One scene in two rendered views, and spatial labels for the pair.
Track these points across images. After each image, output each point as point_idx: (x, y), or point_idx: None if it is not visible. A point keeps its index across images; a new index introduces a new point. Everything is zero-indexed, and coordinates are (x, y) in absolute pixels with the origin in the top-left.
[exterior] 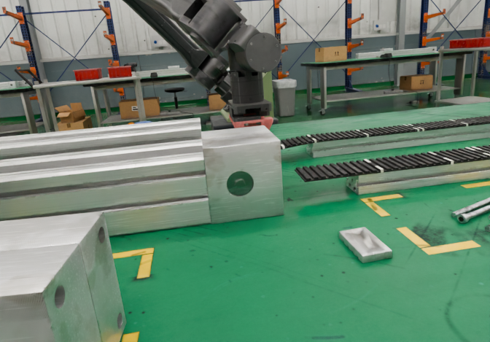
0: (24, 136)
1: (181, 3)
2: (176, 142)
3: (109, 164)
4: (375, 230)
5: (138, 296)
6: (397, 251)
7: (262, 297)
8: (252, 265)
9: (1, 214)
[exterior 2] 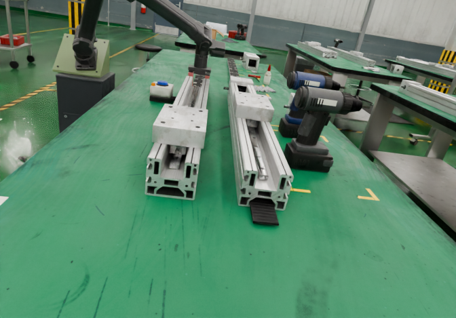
0: (184, 94)
1: (199, 27)
2: (233, 84)
3: (252, 91)
4: None
5: (278, 112)
6: None
7: (279, 106)
8: None
9: None
